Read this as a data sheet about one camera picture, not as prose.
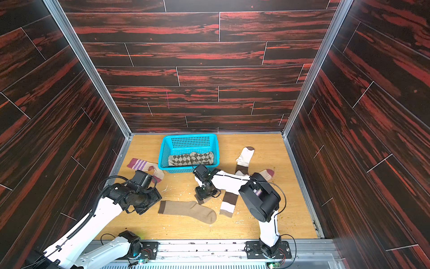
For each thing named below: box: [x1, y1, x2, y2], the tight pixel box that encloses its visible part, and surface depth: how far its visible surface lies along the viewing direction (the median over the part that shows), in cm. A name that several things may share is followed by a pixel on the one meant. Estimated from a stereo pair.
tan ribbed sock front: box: [157, 200, 217, 225], surface depth 88 cm
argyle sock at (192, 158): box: [167, 152, 204, 166], surface depth 106 cm
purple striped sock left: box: [127, 158, 165, 184], surface depth 104 cm
